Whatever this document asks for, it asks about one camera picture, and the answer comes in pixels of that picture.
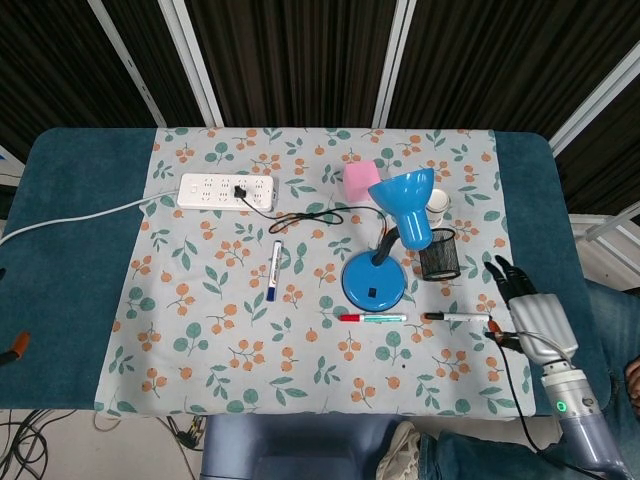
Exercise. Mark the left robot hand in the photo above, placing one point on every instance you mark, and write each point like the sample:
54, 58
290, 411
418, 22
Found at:
17, 345

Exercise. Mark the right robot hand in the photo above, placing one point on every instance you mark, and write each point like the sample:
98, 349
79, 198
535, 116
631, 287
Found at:
542, 320

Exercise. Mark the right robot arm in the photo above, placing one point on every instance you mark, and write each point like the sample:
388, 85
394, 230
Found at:
585, 425

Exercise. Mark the person's brown hand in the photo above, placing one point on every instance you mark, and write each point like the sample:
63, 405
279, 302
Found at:
634, 382

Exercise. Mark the blue desk lamp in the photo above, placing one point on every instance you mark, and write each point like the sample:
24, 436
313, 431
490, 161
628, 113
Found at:
372, 280

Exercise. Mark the black white marker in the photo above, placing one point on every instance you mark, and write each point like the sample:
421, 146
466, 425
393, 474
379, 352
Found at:
460, 316

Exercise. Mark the teal table cover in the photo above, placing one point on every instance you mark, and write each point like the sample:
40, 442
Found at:
65, 250

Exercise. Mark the black mesh pen holder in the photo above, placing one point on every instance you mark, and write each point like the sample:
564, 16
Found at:
440, 260

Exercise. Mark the person's blue jeans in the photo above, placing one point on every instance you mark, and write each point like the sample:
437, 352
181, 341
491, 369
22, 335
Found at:
475, 457

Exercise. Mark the white paper cup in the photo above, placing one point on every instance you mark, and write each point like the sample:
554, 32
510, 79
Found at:
439, 206

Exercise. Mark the red green marker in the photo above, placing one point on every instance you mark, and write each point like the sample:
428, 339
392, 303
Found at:
375, 317

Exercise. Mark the beige sneaker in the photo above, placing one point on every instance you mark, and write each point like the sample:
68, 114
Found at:
400, 455

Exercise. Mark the floral patterned cloth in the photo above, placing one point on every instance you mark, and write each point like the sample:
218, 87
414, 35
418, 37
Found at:
225, 350

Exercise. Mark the pink cube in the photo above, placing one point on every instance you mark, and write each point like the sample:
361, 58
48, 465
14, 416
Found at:
357, 180

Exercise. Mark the white power strip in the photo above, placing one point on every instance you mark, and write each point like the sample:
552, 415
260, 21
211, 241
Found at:
210, 192

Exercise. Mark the blue white marker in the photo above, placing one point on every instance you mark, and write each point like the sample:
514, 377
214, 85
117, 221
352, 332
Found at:
274, 272

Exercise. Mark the black power plug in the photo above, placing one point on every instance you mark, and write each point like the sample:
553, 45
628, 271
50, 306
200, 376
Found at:
239, 191

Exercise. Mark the low aluminium frame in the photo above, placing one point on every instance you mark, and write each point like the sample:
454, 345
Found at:
607, 235

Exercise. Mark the wide aluminium frame post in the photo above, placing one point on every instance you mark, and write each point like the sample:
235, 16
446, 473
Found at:
192, 62
395, 62
595, 97

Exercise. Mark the thin aluminium frame post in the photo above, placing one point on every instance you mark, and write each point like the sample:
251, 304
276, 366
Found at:
127, 65

